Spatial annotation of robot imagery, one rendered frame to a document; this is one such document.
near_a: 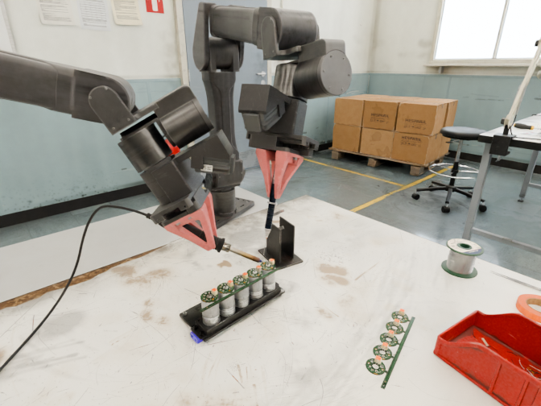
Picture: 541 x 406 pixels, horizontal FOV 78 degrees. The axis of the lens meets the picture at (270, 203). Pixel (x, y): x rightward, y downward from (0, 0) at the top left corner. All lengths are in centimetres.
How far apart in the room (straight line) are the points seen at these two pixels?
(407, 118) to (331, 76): 340
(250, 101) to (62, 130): 266
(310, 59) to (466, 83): 438
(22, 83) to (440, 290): 68
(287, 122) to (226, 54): 30
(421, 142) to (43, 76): 360
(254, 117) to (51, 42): 266
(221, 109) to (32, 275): 49
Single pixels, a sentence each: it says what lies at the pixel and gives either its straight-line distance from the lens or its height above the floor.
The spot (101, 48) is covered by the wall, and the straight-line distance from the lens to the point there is 311.
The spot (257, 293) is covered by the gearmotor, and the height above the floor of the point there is 78.
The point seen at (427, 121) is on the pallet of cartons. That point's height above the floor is 58.
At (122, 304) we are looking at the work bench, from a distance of 62.
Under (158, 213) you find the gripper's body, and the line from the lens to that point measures 48.
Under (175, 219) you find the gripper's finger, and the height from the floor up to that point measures 91.
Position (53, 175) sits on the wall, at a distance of 310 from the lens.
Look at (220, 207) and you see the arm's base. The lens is 83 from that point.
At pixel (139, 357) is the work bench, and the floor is 75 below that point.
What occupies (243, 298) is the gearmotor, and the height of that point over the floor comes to 79.
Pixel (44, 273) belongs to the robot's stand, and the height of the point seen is 75.
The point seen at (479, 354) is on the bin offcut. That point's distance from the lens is 50.
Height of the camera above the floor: 111
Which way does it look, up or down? 23 degrees down
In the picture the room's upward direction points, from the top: straight up
